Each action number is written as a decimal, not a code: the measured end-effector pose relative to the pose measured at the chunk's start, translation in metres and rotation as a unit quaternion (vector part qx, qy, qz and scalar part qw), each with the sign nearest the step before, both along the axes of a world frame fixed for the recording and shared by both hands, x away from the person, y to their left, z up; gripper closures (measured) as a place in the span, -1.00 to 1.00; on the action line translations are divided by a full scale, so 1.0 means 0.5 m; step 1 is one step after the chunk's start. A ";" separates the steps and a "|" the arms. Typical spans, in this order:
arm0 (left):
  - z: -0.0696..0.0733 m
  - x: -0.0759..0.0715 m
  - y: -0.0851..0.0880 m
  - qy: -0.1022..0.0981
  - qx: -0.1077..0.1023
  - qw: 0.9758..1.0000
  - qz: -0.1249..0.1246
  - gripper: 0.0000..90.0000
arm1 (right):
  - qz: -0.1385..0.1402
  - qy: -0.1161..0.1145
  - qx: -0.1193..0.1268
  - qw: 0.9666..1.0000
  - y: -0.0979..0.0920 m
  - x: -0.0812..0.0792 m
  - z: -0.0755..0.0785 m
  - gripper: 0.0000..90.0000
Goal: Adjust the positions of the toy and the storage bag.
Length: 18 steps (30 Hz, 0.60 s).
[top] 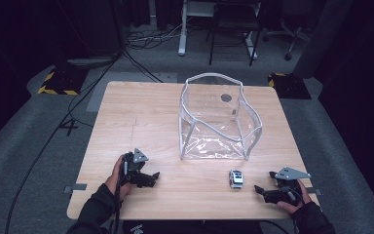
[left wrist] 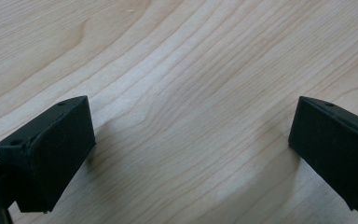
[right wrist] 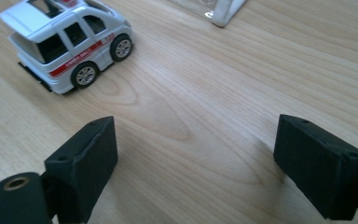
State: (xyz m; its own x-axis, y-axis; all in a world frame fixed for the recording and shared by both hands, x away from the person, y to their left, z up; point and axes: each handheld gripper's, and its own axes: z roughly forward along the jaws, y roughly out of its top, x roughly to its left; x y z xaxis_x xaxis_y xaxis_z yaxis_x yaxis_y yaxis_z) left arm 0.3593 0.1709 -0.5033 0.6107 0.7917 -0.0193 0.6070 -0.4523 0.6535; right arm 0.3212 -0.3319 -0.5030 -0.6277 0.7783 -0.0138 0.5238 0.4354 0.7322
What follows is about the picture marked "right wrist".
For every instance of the white toy ambulance car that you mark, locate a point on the white toy ambulance car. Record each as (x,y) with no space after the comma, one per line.
(102,57)

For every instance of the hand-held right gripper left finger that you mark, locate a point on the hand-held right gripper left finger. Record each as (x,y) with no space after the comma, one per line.
(80,174)

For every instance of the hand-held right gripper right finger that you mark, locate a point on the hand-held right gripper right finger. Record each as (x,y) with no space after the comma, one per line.
(317,168)

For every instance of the clear plastic bag white trim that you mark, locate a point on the clear plastic bag white trim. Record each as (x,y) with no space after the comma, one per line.
(227,12)

